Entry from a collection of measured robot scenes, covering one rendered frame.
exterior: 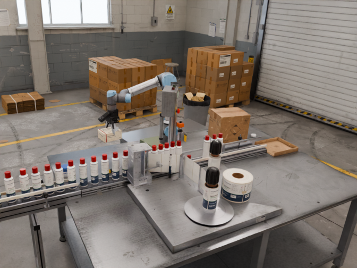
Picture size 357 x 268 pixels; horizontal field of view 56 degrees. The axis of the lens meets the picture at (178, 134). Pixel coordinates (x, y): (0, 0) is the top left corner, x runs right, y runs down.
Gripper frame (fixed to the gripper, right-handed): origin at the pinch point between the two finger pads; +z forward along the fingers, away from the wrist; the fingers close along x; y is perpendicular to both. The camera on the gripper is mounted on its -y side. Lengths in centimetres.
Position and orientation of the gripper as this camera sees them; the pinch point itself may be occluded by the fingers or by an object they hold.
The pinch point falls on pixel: (109, 132)
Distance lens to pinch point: 285.7
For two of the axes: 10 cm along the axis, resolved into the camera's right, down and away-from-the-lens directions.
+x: -6.2, -3.3, 7.1
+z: -0.7, 9.2, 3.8
